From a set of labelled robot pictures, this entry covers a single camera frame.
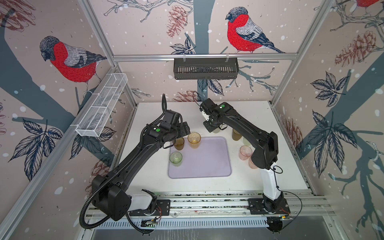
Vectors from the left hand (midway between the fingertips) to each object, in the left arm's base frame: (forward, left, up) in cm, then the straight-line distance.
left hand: (184, 130), depth 78 cm
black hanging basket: (+51, -1, +5) cm, 51 cm away
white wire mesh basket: (0, +44, +8) cm, 45 cm away
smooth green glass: (-6, +6, -21) cm, 23 cm away
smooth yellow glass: (+6, -5, -18) cm, 20 cm away
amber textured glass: (+3, +5, -20) cm, 21 cm away
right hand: (+8, -15, -8) cm, 18 cm away
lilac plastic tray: (-7, -16, -22) cm, 28 cm away
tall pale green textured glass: (+5, -19, -9) cm, 21 cm away
